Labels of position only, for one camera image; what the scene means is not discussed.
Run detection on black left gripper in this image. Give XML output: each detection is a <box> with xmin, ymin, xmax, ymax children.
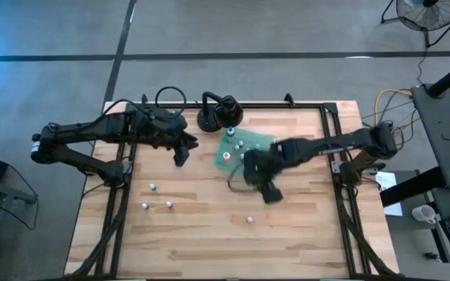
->
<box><xmin>146</xmin><ymin>108</ymin><xmax>200</xmax><ymax>169</ymax></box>

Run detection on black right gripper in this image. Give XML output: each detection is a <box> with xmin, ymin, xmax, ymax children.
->
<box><xmin>243</xmin><ymin>148</ymin><xmax>285</xmax><ymax>205</ymax></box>

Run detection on translucent teal plastic bin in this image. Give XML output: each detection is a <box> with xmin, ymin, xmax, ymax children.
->
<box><xmin>213</xmin><ymin>127</ymin><xmax>279</xmax><ymax>177</ymax></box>

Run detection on black gooseneck desk lamp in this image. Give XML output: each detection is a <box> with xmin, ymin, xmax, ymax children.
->
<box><xmin>196</xmin><ymin>91</ymin><xmax>245</xmax><ymax>133</ymax></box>

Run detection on white paper sheet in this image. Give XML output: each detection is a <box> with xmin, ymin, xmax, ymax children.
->
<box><xmin>375</xmin><ymin>170</ymin><xmax>404</xmax><ymax>217</ymax></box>

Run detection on black desk beam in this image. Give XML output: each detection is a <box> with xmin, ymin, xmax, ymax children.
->
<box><xmin>379</xmin><ymin>165</ymin><xmax>445</xmax><ymax>208</ymax></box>

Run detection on white mug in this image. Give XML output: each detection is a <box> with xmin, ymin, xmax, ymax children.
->
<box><xmin>411</xmin><ymin>204</ymin><xmax>438</xmax><ymax>226</ymax></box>

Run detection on grey side desk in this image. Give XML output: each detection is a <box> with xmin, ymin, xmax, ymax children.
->
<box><xmin>410</xmin><ymin>81</ymin><xmax>450</xmax><ymax>192</ymax></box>

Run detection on black floor fan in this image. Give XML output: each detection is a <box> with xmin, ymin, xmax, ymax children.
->
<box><xmin>380</xmin><ymin>0</ymin><xmax>450</xmax><ymax>48</ymax></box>

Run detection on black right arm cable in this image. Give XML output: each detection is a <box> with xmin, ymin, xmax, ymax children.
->
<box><xmin>227</xmin><ymin>162</ymin><xmax>258</xmax><ymax>194</ymax></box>

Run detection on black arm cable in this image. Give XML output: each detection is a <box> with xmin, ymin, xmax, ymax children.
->
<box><xmin>227</xmin><ymin>162</ymin><xmax>258</xmax><ymax>194</ymax></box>
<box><xmin>102</xmin><ymin>85</ymin><xmax>189</xmax><ymax>120</ymax></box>

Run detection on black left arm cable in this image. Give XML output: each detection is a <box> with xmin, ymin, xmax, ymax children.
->
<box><xmin>102</xmin><ymin>85</ymin><xmax>189</xmax><ymax>120</ymax></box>

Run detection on yellow cable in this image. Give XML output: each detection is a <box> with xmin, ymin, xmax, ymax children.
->
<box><xmin>373</xmin><ymin>88</ymin><xmax>413</xmax><ymax>130</ymax></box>

